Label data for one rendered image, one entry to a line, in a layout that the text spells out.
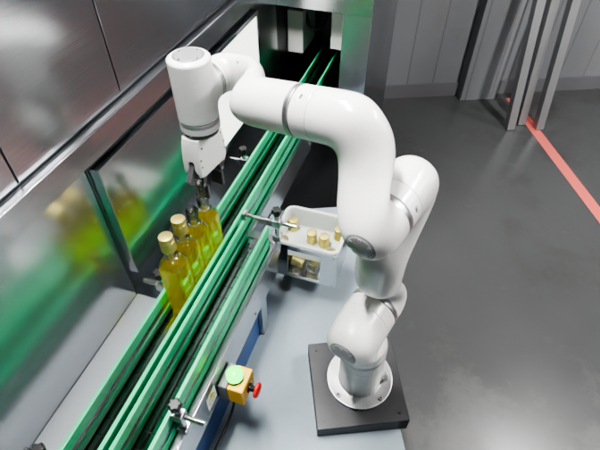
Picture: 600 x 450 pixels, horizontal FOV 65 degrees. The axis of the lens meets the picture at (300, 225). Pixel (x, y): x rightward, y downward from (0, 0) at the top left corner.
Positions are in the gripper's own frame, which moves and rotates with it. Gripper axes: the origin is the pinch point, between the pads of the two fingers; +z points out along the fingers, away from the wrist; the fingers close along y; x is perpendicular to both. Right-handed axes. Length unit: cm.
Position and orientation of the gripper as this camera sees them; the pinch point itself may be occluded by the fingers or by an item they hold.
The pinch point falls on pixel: (211, 183)
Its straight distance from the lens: 112.7
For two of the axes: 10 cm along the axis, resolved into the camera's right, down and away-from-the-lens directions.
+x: 8.8, 3.4, -3.2
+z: 0.0, 6.9, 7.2
